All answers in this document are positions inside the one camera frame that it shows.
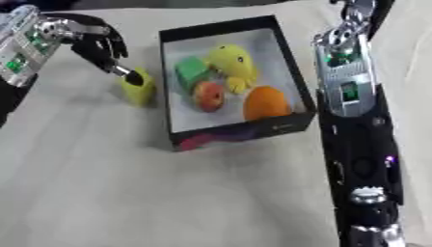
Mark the red toy apple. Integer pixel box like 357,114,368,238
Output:
192,80,227,113

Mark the yellow-green block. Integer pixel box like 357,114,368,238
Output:
118,67,159,107

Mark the green block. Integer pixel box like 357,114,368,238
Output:
172,56,218,95

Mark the orange toy fruit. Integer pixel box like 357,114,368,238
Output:
241,85,294,122

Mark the yellow soft toy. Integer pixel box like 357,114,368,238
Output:
205,43,260,95

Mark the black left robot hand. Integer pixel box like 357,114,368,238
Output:
41,13,146,87

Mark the black box with white inside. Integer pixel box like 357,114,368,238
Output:
156,14,319,152

